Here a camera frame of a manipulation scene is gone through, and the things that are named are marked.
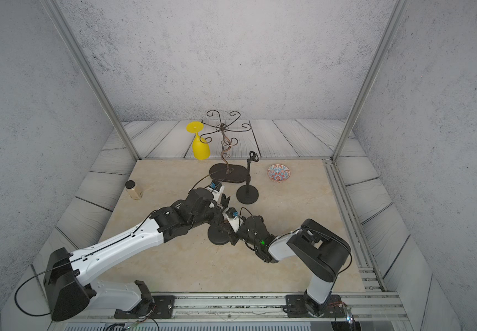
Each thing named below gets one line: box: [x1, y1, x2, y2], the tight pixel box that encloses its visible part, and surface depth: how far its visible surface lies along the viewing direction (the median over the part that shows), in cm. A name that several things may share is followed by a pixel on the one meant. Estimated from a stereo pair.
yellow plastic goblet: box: [186, 121, 211, 161], surface depth 95 cm
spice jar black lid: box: [124, 179, 143, 200], surface depth 101 cm
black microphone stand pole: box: [246, 150, 260, 189], surface depth 91 cm
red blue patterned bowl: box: [266, 163, 291, 183], surface depth 113 cm
